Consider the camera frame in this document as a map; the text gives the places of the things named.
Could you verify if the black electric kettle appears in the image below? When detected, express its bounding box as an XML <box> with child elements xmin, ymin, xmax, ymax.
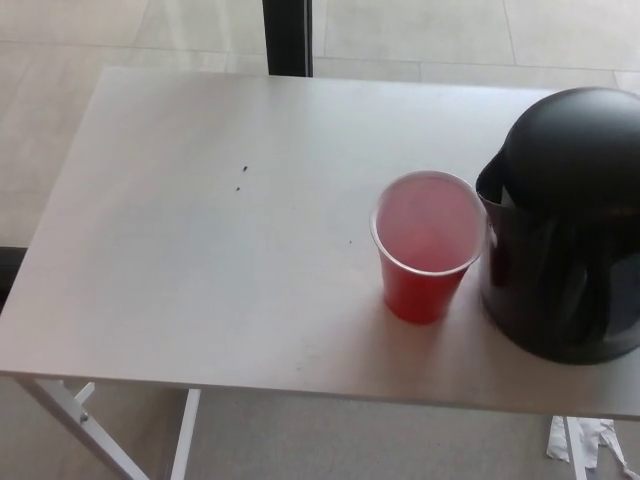
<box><xmin>473</xmin><ymin>87</ymin><xmax>640</xmax><ymax>365</ymax></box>

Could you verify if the red plastic cup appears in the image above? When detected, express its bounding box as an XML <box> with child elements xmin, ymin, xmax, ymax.
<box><xmin>368</xmin><ymin>170</ymin><xmax>489</xmax><ymax>326</ymax></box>

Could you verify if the white metal table leg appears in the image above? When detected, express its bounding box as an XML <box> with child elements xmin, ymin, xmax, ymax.
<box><xmin>167</xmin><ymin>388</ymin><xmax>203</xmax><ymax>480</ymax></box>
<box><xmin>564</xmin><ymin>414</ymin><xmax>589</xmax><ymax>480</ymax></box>
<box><xmin>12</xmin><ymin>377</ymin><xmax>146</xmax><ymax>480</ymax></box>

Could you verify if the crumpled white paper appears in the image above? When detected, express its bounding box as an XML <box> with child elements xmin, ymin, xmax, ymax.
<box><xmin>579</xmin><ymin>417</ymin><xmax>632</xmax><ymax>477</ymax></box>

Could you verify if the black vertical post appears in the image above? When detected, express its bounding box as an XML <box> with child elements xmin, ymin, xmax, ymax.
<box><xmin>260</xmin><ymin>0</ymin><xmax>315</xmax><ymax>78</ymax></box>

